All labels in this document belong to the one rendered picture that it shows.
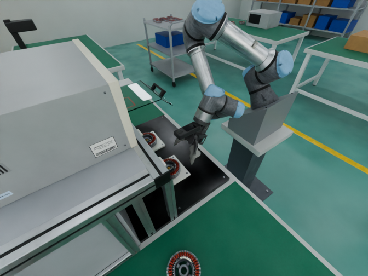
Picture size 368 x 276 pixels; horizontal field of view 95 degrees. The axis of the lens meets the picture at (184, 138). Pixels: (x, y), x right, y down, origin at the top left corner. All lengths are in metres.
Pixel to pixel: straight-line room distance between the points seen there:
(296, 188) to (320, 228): 0.36
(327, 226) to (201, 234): 1.33
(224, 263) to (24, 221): 0.59
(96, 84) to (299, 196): 1.83
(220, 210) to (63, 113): 0.66
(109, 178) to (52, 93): 0.22
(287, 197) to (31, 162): 1.79
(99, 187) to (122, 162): 0.08
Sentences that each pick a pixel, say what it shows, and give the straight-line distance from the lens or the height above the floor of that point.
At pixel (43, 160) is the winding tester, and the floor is 1.19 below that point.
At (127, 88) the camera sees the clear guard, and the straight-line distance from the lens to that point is 0.95.
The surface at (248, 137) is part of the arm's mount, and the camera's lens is 1.07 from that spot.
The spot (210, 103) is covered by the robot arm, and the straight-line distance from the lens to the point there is 0.71.
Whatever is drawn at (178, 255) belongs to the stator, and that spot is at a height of 0.79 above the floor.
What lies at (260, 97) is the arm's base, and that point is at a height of 0.98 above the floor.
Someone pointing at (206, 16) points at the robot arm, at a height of 1.37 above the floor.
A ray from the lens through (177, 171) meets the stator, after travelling 0.81.
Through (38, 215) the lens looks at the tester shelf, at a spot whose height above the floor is 1.11.
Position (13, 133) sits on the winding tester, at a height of 1.28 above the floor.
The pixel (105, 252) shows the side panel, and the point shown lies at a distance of 0.66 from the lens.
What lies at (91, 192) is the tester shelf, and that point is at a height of 1.11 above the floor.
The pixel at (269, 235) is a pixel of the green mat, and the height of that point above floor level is 0.75.
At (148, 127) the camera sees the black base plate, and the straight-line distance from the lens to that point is 1.13.
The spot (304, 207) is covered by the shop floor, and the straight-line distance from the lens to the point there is 1.90.
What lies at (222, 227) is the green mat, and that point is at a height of 0.75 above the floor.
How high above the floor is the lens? 1.48
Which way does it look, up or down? 44 degrees down
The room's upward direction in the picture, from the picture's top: 2 degrees counter-clockwise
